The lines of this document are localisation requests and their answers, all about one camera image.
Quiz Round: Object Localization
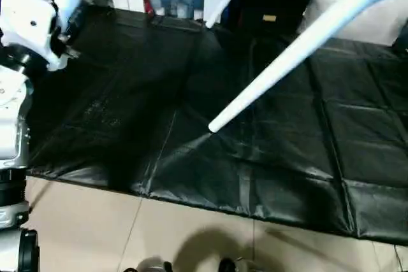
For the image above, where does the black metal stand pole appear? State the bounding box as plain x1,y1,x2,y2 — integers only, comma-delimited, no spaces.
29,182,55,215

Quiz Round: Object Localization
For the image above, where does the dark left robot leg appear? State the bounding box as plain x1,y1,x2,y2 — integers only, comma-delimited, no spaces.
136,255,173,272

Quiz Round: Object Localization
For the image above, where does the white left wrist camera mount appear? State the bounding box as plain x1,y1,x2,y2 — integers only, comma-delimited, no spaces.
0,0,69,72

